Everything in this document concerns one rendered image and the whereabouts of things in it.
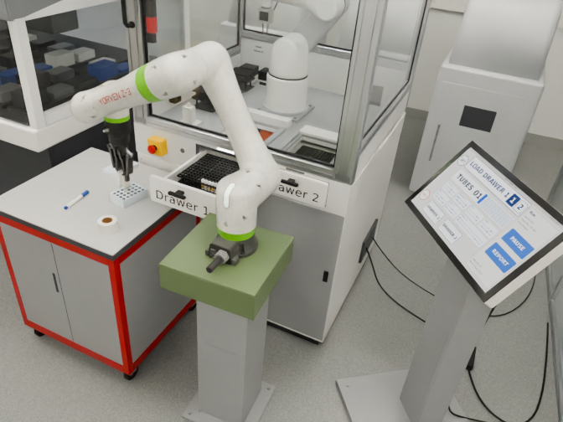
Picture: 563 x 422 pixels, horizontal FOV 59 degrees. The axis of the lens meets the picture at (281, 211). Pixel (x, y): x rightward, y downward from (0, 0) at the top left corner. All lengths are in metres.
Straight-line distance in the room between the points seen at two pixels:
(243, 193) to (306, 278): 0.84
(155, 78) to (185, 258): 0.56
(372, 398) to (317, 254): 0.68
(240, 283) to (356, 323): 1.25
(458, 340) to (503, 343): 0.97
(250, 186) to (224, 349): 0.66
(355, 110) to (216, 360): 1.04
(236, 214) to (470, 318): 0.88
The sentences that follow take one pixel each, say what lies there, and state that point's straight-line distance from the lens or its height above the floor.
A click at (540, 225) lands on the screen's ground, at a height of 1.15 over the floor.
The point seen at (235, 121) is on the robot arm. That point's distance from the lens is 1.61.
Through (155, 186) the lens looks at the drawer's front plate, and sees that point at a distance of 1.93.
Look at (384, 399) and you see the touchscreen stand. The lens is 2.36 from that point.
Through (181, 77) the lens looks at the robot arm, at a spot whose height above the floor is 1.41.
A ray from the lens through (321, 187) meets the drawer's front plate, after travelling 1.93.
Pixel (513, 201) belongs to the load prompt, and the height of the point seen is 1.15.
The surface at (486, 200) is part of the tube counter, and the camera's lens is 1.66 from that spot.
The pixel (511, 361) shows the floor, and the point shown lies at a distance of 2.80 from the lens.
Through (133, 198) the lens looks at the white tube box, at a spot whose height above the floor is 0.78.
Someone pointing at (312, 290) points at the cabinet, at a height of 0.36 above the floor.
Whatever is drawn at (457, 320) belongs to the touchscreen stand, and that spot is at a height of 0.69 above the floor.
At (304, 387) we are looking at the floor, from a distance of 2.37.
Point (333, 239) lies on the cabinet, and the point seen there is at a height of 0.67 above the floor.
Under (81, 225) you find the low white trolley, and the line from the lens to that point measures 1.99.
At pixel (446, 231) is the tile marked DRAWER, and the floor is 1.00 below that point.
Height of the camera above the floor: 1.89
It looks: 34 degrees down
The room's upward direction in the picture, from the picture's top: 5 degrees clockwise
